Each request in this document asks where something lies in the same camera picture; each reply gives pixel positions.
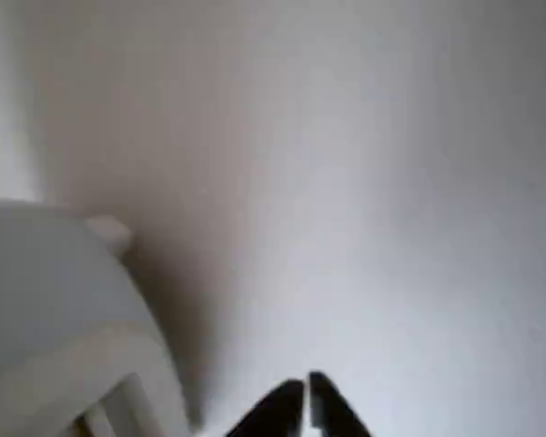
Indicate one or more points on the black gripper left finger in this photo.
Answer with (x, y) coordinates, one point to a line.
(280, 409)

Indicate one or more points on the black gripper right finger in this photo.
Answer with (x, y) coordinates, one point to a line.
(332, 405)

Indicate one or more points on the white rice cooker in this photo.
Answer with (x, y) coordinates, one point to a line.
(50, 282)

